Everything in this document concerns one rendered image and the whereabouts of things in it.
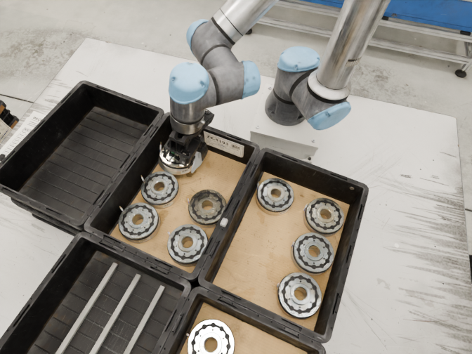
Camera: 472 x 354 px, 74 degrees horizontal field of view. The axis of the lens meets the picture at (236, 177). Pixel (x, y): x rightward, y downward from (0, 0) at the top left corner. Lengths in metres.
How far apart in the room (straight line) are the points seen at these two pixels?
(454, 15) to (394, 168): 1.63
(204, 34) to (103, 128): 0.50
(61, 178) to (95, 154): 0.12
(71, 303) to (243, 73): 0.66
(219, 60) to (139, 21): 2.32
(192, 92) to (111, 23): 2.45
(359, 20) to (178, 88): 0.40
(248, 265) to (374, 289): 0.39
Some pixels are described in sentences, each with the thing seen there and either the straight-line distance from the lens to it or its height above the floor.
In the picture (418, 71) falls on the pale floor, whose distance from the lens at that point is 2.86.
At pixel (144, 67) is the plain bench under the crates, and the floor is 0.70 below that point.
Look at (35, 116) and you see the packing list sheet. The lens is 1.42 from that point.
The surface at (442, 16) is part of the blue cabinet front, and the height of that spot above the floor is 0.39.
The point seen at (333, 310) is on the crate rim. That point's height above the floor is 0.92.
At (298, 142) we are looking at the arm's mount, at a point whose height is 0.80.
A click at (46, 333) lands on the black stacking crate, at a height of 0.83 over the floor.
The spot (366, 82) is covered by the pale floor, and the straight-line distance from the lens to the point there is 2.59.
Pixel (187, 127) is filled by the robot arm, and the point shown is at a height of 1.10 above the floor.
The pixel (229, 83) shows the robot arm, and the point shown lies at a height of 1.18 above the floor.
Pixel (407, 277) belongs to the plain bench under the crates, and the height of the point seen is 0.70.
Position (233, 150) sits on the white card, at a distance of 0.92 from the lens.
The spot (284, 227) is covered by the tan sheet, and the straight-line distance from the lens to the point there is 0.87.
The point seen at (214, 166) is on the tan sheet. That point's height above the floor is 0.83.
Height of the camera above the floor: 1.64
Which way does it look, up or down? 60 degrees down
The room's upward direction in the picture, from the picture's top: 3 degrees clockwise
